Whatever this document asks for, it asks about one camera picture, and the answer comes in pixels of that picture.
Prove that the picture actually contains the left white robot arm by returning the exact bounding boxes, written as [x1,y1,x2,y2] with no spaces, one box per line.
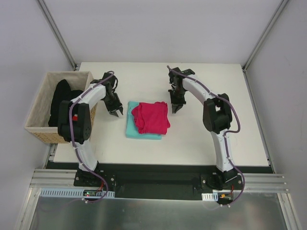
[58,71,123,186]

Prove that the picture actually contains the teal t-shirt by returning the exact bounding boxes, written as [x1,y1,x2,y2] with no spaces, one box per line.
[126,101,162,140]

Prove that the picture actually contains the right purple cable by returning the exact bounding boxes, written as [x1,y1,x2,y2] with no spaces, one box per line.
[166,65,247,208]

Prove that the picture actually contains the pink t-shirt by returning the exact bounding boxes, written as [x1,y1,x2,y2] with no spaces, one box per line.
[131,102,170,135]

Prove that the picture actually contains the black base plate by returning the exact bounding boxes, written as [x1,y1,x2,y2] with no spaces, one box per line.
[73,163,245,200]

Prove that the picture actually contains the left aluminium corner post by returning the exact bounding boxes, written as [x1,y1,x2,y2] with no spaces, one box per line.
[36,0,78,71]

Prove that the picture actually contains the right white cable duct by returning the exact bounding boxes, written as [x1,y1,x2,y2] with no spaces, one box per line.
[201,192,218,202]

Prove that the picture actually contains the white cable duct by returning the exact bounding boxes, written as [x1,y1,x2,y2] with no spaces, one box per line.
[40,188,115,199]
[201,192,218,202]

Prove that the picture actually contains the aluminium corner post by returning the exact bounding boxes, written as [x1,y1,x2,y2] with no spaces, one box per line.
[242,0,291,73]
[36,0,78,71]

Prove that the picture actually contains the wicker laundry basket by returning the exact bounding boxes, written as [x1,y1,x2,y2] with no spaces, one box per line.
[24,71,94,144]

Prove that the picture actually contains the left white cable duct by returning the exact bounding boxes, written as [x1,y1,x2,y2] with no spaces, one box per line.
[40,188,115,199]

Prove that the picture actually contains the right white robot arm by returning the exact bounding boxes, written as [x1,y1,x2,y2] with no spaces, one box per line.
[168,68,237,191]

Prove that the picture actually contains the black garment in basket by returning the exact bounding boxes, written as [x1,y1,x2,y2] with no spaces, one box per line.
[48,79,83,127]

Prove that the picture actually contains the right aluminium corner post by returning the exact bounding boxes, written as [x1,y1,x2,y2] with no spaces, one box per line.
[242,0,291,73]

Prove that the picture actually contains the aluminium rail frame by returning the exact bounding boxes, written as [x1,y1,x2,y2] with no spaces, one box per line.
[29,169,290,193]

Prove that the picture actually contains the red garment in basket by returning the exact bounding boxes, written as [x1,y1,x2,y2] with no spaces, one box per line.
[72,115,78,121]

